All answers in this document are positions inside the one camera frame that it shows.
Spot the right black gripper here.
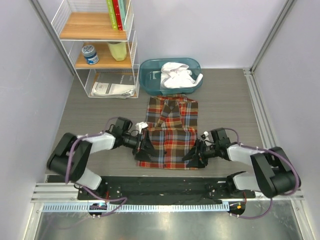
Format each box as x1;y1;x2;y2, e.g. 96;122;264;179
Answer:
182;139;220;168

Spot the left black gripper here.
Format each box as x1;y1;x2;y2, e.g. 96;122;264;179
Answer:
121;129;158;162

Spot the plaid flannel long sleeve shirt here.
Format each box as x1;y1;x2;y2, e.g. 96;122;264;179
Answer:
137;94;198;170

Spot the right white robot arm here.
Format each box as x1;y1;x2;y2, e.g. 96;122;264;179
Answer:
183;128;301;199

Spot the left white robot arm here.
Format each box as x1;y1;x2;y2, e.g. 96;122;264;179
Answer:
46;117;158;200

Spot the white long sleeve shirt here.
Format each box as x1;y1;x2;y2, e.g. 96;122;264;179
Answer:
160;62;203;89

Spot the grey white booklet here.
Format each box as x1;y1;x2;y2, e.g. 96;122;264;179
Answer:
91;72;136;98

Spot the teal plastic basin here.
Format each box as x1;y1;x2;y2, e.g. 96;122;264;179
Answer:
138;57;203;96

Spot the yellow plastic container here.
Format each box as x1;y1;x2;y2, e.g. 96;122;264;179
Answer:
107;41;127;62

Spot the blue white jar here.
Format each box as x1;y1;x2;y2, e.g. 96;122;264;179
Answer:
81;44;99;65

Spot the teal book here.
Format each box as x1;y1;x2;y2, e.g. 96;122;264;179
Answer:
118;0;127;26

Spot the red book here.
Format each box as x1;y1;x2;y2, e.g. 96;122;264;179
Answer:
112;0;123;31

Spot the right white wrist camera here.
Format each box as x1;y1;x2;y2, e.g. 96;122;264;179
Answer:
200;131;209;140

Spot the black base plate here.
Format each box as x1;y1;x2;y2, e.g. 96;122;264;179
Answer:
91;176;256;200

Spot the white slotted cable duct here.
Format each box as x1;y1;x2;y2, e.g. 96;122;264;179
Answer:
42;201;230;213

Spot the white wire wooden shelf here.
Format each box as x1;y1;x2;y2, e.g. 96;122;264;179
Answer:
51;0;140;99

